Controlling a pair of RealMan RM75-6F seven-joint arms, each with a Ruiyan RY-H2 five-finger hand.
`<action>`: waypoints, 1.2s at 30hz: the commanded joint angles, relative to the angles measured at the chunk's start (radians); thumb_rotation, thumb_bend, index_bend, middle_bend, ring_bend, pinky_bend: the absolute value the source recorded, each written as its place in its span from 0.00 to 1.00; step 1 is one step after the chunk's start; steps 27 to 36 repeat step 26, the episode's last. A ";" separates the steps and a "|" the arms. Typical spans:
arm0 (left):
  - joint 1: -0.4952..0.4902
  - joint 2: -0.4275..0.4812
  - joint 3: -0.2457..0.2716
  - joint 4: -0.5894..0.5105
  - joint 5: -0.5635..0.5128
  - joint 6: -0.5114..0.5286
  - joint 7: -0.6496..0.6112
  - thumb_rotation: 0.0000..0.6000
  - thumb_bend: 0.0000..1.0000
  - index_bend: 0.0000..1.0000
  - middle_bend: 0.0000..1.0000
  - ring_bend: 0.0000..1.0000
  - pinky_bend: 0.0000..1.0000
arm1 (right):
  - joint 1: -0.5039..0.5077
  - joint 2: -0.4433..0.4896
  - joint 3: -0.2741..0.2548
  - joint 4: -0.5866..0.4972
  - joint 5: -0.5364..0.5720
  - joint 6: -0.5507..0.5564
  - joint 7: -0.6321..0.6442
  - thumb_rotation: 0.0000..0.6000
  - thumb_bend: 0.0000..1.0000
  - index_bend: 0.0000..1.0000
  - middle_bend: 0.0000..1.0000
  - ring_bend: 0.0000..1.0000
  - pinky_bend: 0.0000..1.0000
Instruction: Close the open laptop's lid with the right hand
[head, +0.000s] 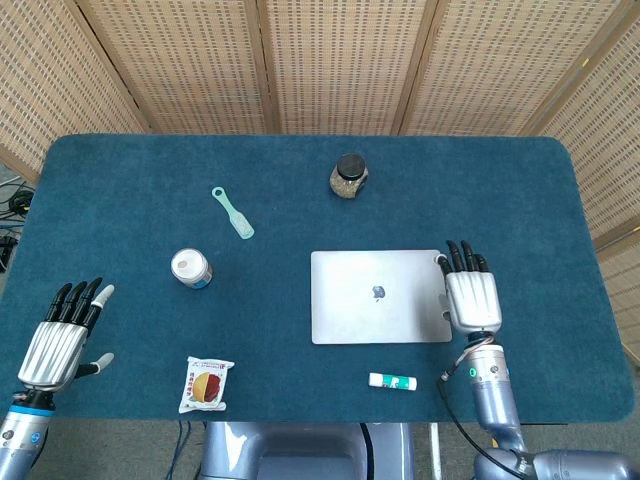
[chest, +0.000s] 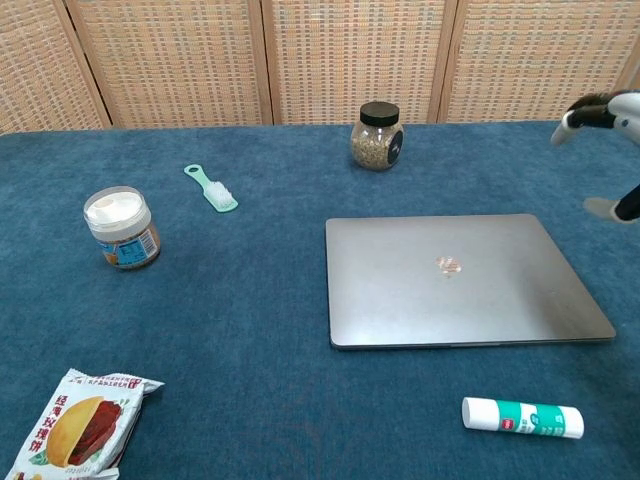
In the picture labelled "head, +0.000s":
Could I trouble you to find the silver laptop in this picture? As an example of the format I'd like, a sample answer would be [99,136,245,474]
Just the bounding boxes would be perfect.
[310,249,454,346]

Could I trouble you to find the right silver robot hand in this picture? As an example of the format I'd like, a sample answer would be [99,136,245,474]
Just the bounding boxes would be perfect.
[433,239,504,335]

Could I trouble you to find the white snack cake packet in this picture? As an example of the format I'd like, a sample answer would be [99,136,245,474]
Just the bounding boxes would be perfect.
[178,355,236,415]

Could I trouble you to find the black lid jar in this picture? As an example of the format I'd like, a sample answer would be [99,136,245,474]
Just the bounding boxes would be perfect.
[328,153,370,200]

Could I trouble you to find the white green glue stick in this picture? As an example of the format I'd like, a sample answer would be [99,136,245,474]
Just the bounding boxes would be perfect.
[368,371,419,392]

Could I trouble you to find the green plastic brush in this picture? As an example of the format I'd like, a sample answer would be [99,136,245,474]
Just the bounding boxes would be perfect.
[210,185,256,241]

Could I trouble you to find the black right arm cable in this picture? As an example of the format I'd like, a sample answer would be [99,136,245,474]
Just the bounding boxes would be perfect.
[437,368,526,480]

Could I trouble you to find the white table leg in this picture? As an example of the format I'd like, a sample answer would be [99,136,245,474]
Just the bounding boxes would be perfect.
[428,423,444,480]

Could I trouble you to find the bamboo folding screen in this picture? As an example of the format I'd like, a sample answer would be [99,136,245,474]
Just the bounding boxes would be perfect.
[0,0,640,366]

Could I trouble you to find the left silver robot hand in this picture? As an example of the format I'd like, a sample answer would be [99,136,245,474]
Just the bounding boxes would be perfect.
[17,277,116,394]

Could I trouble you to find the white lid jar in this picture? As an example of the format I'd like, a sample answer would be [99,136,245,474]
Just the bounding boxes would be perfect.
[170,248,214,291]

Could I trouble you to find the grey robot torso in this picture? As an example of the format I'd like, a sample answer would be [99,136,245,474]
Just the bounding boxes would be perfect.
[198,421,416,480]

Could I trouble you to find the blue table mat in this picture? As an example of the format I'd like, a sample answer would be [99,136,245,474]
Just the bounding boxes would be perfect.
[0,133,636,425]

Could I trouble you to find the black floor cables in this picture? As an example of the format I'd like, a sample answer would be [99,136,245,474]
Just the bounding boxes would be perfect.
[0,182,37,274]

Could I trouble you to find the blue cable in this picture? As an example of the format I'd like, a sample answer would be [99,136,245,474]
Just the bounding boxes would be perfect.
[167,421,194,480]

